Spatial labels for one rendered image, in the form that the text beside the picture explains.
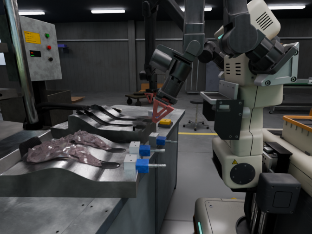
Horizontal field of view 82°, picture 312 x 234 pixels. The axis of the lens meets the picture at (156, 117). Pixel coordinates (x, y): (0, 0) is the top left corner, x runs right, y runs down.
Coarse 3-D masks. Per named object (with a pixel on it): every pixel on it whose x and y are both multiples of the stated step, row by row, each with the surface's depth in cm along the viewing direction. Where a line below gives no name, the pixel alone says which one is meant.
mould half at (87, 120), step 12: (108, 108) 107; (72, 120) 87; (84, 120) 85; (108, 120) 95; (120, 120) 97; (60, 132) 92; (72, 132) 89; (96, 132) 84; (108, 132) 82; (120, 132) 80; (132, 132) 78; (144, 132) 85
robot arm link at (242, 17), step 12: (228, 0) 49; (240, 0) 48; (228, 12) 49; (240, 12) 48; (228, 24) 52; (240, 24) 47; (228, 36) 49; (240, 36) 48; (252, 36) 48; (240, 48) 49; (252, 48) 49
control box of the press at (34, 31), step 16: (0, 16) 109; (0, 32) 112; (32, 32) 118; (48, 32) 129; (32, 48) 118; (48, 48) 128; (32, 64) 119; (48, 64) 131; (16, 80) 119; (32, 80) 120; (48, 112) 140
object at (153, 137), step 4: (152, 132) 87; (152, 136) 82; (156, 136) 83; (160, 136) 85; (164, 136) 85; (152, 140) 83; (156, 140) 83; (160, 140) 82; (164, 140) 81; (168, 140) 83; (152, 144) 83; (156, 144) 84; (160, 144) 83; (164, 144) 82
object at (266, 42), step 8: (264, 40) 50; (256, 48) 50; (264, 48) 50; (272, 48) 49; (280, 48) 50; (288, 48) 48; (296, 48) 47; (248, 56) 53; (256, 56) 51; (264, 56) 50; (272, 56) 50; (280, 56) 49; (288, 56) 48; (256, 64) 53; (264, 64) 51; (272, 64) 51; (280, 64) 48; (256, 72) 58; (264, 72) 53; (272, 72) 49
